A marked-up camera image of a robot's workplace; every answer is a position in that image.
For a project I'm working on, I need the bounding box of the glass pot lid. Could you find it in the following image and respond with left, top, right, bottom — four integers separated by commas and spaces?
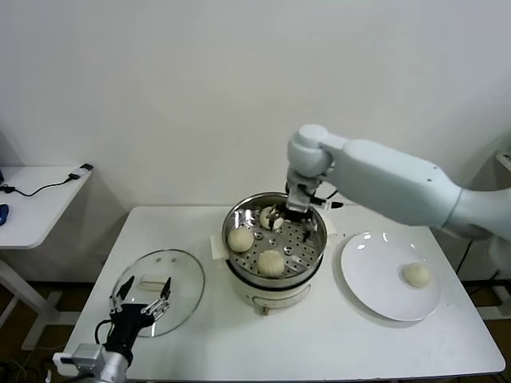
110, 249, 206, 339

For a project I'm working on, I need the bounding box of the white electric cooker base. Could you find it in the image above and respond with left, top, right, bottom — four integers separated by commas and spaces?
225, 255, 323, 318

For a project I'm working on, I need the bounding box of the black looping side cable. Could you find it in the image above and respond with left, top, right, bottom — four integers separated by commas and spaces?
490, 238, 511, 282

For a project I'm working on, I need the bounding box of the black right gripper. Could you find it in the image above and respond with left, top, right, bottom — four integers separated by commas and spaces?
267, 205, 315, 243

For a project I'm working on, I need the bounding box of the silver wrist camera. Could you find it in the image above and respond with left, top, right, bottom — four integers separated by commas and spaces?
287, 181, 316, 212
51, 343, 107, 368

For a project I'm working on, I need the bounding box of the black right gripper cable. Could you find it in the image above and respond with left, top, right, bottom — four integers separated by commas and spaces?
313, 191, 344, 211

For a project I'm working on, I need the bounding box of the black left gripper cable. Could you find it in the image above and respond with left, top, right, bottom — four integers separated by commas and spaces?
93, 318, 115, 346

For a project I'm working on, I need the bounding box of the small grey cable dongle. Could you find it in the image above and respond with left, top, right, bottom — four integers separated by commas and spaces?
66, 163, 93, 183

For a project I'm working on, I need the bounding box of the black cable on side table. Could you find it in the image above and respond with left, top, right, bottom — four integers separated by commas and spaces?
0, 178, 73, 199

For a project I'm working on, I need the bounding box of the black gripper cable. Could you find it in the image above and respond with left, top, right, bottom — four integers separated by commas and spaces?
93, 318, 115, 346
313, 191, 344, 211

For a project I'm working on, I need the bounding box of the white side table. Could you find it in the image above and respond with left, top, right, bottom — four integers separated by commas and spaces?
0, 165, 93, 352

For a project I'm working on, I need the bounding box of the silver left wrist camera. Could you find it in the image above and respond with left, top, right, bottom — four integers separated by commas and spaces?
51, 343, 107, 368

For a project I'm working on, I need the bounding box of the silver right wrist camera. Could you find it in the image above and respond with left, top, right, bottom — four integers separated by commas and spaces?
287, 181, 316, 212

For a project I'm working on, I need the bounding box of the white round plate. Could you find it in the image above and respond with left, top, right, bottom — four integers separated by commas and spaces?
339, 231, 442, 322

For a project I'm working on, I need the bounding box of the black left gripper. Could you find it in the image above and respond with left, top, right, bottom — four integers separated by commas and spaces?
107, 276, 172, 352

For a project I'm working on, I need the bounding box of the stainless steel steamer pot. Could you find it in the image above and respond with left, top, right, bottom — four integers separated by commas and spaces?
210, 192, 339, 289

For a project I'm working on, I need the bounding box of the black cable below adapter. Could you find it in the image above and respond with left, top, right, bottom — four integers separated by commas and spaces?
454, 237, 474, 276

